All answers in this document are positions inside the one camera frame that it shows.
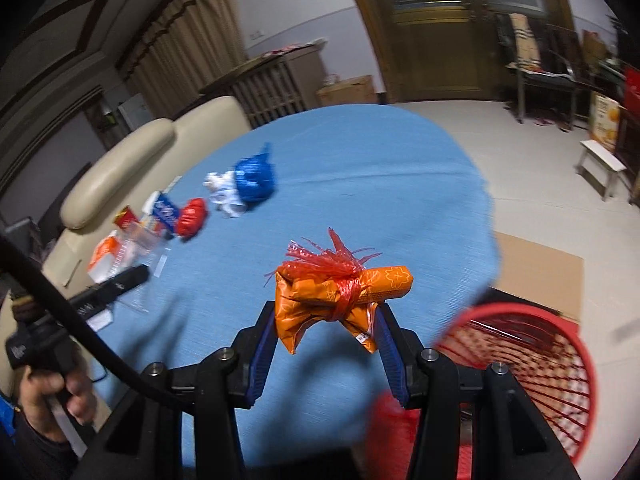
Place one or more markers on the person's left forearm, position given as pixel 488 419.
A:
pixel 30 455

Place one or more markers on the red plastic bag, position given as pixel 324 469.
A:
pixel 192 217

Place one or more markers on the white panel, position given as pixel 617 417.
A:
pixel 132 110

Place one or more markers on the beige curtain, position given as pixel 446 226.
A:
pixel 175 45

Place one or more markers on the clear plastic packaging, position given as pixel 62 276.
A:
pixel 145 245

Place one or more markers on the blue tablecloth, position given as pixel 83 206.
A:
pixel 350 185

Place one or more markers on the wooden double door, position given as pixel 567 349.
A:
pixel 440 35

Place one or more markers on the orange printed carton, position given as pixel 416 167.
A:
pixel 605 125

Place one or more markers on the flat cardboard sheet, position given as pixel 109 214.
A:
pixel 537 275

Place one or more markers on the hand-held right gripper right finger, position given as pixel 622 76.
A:
pixel 392 360

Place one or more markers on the wooden slatted crib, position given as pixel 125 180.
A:
pixel 270 85

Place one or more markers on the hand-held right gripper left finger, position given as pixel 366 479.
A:
pixel 260 355

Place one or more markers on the thin white stick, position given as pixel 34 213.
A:
pixel 173 183

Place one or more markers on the beige leather sofa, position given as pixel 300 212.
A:
pixel 125 170

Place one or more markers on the knotted white face mask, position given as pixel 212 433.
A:
pixel 225 192

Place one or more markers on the orange and white box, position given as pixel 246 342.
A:
pixel 105 255

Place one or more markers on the person's left hand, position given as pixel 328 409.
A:
pixel 45 405

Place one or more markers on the small red box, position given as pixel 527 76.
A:
pixel 126 217

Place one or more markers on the knotted blue plastic bag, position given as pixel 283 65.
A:
pixel 255 177

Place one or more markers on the red plastic mesh basket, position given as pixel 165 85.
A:
pixel 525 350

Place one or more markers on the orange packet with red ribbon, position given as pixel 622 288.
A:
pixel 320 295

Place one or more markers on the brown paper bag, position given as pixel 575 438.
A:
pixel 595 45

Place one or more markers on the striped cloth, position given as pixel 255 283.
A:
pixel 525 42

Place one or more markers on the small white stool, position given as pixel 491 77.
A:
pixel 600 160

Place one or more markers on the brown cardboard box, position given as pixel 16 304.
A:
pixel 347 90

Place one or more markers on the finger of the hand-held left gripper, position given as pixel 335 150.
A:
pixel 130 279

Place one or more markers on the blue and white box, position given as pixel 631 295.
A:
pixel 162 210

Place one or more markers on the dark metal chair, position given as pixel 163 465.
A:
pixel 545 77

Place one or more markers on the red gift box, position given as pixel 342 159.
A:
pixel 631 87

